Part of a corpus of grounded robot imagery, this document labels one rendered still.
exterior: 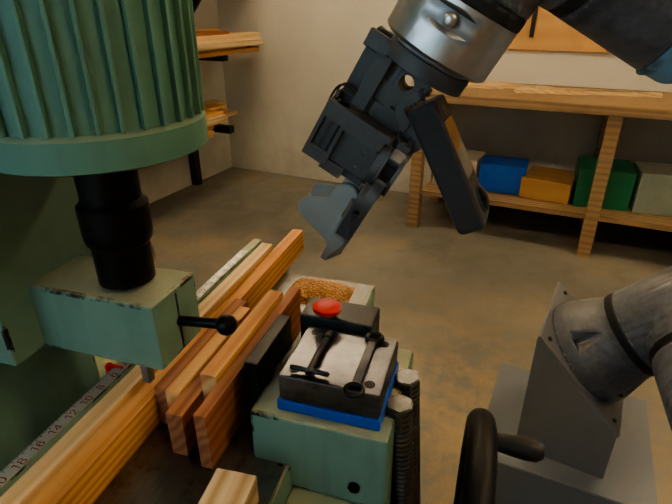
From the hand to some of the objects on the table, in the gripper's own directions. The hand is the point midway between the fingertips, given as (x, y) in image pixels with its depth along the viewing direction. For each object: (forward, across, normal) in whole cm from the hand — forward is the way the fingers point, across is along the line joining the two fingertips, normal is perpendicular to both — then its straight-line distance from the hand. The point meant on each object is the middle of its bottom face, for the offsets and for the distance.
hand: (336, 251), depth 50 cm
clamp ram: (+17, +4, +6) cm, 18 cm away
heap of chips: (+21, -20, +1) cm, 29 cm away
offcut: (+18, +18, +5) cm, 26 cm away
